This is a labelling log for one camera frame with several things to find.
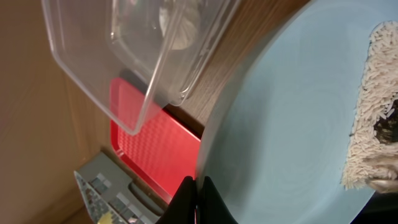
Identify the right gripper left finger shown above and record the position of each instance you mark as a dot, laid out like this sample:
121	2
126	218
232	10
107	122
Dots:
181	209

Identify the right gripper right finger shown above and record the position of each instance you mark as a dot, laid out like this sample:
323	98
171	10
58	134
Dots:
211	208

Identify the yellow plastic cup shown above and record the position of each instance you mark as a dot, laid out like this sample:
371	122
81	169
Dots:
107	218

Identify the light blue plate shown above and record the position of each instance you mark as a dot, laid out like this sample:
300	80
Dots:
275	144

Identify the white napkin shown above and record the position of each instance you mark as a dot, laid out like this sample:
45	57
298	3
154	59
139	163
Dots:
187	30

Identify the grey dishwasher rack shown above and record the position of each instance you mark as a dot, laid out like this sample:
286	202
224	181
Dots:
105	187

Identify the red plastic tray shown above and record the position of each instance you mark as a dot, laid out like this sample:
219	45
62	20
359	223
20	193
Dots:
162	153

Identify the clear plastic bin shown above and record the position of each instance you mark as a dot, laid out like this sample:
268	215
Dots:
114	51

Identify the food scraps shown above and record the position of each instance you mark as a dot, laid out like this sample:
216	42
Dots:
372	154

